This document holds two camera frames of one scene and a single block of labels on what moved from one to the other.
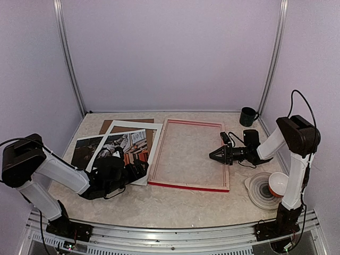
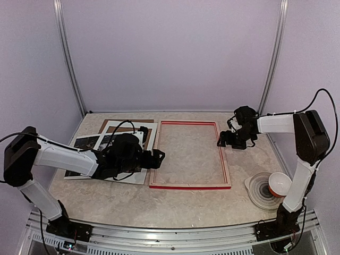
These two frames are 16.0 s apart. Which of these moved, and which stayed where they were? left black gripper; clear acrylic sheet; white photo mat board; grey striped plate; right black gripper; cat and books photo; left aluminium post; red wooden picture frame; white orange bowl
Moved: right black gripper; white photo mat board; cat and books photo; left black gripper
Stayed: left aluminium post; red wooden picture frame; clear acrylic sheet; grey striped plate; white orange bowl
